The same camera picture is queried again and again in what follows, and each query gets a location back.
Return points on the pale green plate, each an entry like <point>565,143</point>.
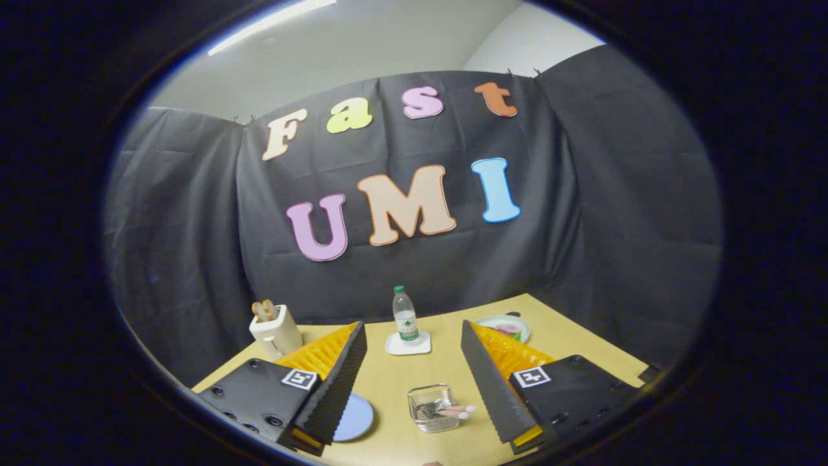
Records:
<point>488,321</point>

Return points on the white square coaster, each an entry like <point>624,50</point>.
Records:
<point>394,348</point>

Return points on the clear cutlery rack metal bars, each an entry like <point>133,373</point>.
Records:
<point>427,424</point>

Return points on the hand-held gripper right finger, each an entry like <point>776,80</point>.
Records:
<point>488,382</point>

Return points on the blue round plate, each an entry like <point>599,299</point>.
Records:
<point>356,417</point>

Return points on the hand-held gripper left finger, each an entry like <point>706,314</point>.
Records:
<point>336,382</point>

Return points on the toast slice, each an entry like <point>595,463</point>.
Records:
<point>270,309</point>
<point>259,312</point>

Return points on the red meat slices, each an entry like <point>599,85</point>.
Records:
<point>509,329</point>

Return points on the black backdrop cloth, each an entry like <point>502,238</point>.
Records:
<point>194,226</point>

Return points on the clear water bottle green cap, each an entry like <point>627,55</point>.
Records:
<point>406,317</point>

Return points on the cream toaster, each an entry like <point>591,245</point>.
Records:
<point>275,336</point>

